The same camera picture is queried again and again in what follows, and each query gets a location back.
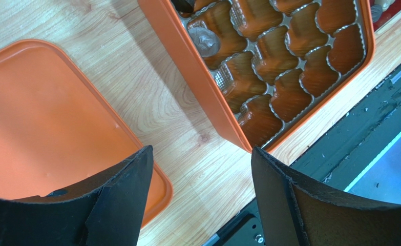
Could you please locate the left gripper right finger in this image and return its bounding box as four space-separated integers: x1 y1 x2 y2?
251 147 401 245

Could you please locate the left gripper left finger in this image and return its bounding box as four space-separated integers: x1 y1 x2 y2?
0 146 154 245

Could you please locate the orange chocolate box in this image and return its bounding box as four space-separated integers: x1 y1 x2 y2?
138 1 375 152

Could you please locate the light leaf chocolate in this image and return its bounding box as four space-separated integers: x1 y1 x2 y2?
188 27 221 57

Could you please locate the dark leaf chocolate front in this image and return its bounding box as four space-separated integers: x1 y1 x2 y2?
371 4 383 23

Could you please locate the orange tin lid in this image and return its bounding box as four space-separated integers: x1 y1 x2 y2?
0 39 174 228

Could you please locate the red lacquer tray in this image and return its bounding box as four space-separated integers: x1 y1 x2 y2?
369 0 401 31

